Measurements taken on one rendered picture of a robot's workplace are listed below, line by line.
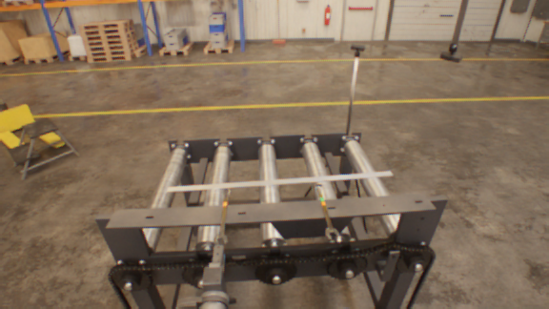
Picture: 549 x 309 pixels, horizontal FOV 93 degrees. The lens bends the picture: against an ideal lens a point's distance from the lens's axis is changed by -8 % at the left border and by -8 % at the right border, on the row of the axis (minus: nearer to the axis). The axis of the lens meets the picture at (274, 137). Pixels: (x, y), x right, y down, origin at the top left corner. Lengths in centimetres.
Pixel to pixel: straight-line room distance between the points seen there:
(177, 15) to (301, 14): 400
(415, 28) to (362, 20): 193
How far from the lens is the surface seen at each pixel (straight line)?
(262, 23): 986
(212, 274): 81
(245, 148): 199
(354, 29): 1037
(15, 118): 560
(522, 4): 1332
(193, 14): 1002
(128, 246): 128
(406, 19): 1103
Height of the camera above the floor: 190
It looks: 30 degrees down
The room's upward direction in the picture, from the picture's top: 1 degrees counter-clockwise
